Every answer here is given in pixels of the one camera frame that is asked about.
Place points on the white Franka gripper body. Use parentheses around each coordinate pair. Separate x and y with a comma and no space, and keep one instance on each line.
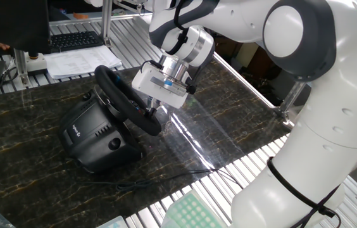
(142,80)

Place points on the blue pipette tip rack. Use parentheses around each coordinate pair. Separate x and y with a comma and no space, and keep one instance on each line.
(113,223)

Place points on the white paper stack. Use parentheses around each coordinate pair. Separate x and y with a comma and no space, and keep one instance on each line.
(80,61)

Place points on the short aluminium post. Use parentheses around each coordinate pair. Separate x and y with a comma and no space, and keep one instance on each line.
(21,69)

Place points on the green pipette tip box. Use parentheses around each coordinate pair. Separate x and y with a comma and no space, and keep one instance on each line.
(191,212)

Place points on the black computer monitor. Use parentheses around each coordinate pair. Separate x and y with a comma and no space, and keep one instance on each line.
(7,22)

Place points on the black racing steering wheel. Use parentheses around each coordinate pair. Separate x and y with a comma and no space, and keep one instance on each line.
(118,92)

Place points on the dark marble pattern board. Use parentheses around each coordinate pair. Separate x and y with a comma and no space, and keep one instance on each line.
(23,142)

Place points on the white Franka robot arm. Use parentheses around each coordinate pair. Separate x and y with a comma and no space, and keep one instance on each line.
(324,142)

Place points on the white emergency stop box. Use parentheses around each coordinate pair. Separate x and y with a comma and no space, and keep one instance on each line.
(36,65)

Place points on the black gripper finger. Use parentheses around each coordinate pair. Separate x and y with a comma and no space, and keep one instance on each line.
(159,104)
(151,112)

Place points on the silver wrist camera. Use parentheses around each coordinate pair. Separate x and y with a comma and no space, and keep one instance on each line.
(169,86)

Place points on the aluminium corner frame post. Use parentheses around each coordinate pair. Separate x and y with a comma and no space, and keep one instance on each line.
(289,101)

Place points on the black steering wheel base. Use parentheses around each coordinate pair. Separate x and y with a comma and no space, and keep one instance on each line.
(96,139)

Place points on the tall aluminium frame post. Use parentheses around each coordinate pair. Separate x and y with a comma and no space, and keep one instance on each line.
(106,22)

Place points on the black keyboard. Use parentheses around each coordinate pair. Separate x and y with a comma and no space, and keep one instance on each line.
(74,40)

